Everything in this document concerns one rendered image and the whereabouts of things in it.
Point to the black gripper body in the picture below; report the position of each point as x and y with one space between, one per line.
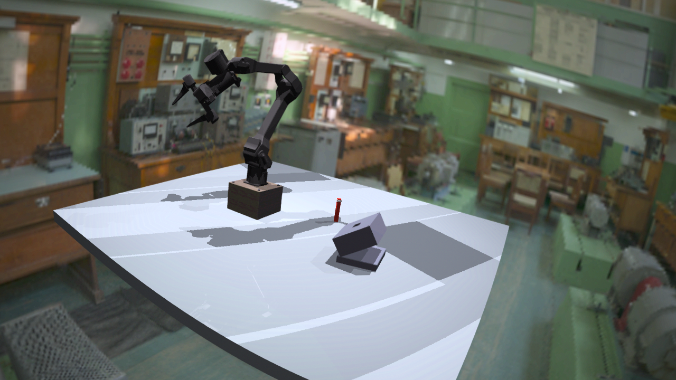
190 83

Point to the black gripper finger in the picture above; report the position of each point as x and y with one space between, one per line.
181 94
200 119

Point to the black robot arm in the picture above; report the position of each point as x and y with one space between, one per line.
256 148

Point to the dark grey sloped panel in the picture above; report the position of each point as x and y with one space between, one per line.
356 241

